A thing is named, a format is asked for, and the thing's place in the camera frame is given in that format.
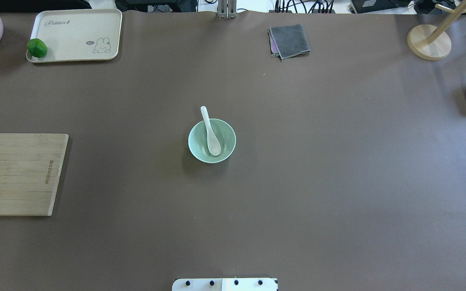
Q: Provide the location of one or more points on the light green bowl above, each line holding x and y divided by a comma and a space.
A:
198, 144

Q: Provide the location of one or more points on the grey folded cloth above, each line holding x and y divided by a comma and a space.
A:
288, 41

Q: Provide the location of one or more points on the cream tray with bear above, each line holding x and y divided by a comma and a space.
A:
78, 35

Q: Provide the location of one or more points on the bamboo cutting board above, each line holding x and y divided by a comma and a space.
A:
30, 170

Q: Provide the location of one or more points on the green lime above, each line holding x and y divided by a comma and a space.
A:
37, 48

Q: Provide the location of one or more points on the wooden mug tree stand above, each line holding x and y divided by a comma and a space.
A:
431, 42

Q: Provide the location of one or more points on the aluminium frame post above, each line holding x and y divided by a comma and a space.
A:
227, 9

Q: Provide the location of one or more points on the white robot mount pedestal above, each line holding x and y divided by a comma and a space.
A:
225, 284

